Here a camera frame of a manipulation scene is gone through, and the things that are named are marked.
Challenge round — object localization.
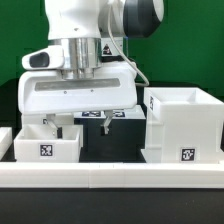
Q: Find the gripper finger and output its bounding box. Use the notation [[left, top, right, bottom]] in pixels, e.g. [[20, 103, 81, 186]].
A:
[[101, 110, 113, 135], [46, 114, 63, 139]]

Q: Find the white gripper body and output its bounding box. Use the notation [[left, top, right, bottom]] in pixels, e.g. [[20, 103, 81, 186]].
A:
[[18, 62, 137, 115]]

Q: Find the white front fence rail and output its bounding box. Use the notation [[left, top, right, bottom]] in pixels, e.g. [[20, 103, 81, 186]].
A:
[[0, 162, 224, 189]]

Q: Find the white drawer cabinet box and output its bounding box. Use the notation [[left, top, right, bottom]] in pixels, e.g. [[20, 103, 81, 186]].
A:
[[142, 87, 224, 164]]

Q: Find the rear white drawer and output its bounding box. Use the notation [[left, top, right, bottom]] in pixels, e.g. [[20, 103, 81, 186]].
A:
[[21, 114, 74, 126]]

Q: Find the white left fence block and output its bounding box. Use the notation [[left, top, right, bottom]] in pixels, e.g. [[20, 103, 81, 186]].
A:
[[0, 127, 12, 160]]

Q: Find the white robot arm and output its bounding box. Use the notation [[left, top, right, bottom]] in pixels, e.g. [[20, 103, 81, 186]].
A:
[[18, 0, 164, 138]]

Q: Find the white drawer with knob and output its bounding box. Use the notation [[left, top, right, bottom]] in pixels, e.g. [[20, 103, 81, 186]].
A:
[[14, 125, 83, 163]]

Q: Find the white marker sheet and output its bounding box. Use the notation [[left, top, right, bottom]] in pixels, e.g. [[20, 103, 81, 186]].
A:
[[74, 105, 145, 120]]

